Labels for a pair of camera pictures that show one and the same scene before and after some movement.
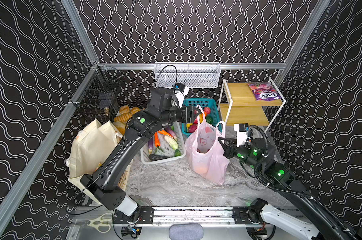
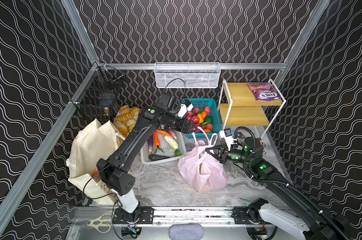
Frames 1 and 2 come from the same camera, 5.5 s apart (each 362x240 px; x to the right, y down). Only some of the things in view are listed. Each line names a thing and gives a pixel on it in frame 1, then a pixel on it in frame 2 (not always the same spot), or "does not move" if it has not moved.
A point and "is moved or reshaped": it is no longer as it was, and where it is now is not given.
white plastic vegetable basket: x=168 y=144 does not move
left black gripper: x=188 y=113 -> x=185 y=124
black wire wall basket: x=97 y=100 does not move
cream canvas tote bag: x=89 y=147 does not move
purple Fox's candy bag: x=264 y=91 does not move
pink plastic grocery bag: x=205 y=150 is moved or reshaped
